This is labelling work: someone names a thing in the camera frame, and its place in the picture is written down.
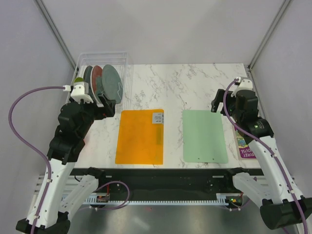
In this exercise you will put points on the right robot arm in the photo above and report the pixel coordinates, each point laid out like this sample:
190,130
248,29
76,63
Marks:
281,203

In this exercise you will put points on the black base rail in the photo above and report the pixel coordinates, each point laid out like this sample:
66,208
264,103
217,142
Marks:
168,184

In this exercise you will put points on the red floral plate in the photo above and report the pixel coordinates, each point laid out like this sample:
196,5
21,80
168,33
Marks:
96,73

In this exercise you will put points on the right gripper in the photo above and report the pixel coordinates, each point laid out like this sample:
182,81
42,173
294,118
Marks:
218,99

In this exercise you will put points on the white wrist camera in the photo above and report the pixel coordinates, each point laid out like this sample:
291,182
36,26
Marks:
243,83
79,92

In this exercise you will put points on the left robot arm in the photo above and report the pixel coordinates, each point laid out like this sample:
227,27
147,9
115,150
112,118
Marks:
51,214

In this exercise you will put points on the mint green cutting mat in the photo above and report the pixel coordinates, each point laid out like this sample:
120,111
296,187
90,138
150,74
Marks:
203,137

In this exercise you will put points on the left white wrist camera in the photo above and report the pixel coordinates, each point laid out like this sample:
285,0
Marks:
79,92

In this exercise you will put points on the white wire dish rack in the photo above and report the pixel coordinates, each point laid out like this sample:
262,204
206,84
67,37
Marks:
121,61

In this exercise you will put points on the orange cutting mat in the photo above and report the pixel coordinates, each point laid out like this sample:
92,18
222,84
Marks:
140,141

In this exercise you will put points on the grey-blue plate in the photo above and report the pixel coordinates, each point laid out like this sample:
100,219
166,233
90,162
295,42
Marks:
112,85

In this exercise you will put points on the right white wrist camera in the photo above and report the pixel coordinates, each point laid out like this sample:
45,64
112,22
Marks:
243,83

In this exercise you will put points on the purple children's book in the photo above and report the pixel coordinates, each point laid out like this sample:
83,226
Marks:
243,150

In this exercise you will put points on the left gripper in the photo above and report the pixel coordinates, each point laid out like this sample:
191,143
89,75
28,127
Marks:
107,110

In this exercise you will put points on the white label sticker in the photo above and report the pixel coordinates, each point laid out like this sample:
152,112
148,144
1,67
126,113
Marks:
158,118

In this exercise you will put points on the lime green plate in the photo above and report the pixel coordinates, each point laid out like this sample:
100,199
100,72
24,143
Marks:
78,79

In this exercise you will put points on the dark teal branch plate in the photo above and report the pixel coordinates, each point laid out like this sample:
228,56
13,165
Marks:
87,74

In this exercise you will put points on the white slotted cable duct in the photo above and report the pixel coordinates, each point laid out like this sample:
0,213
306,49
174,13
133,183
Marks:
219,200

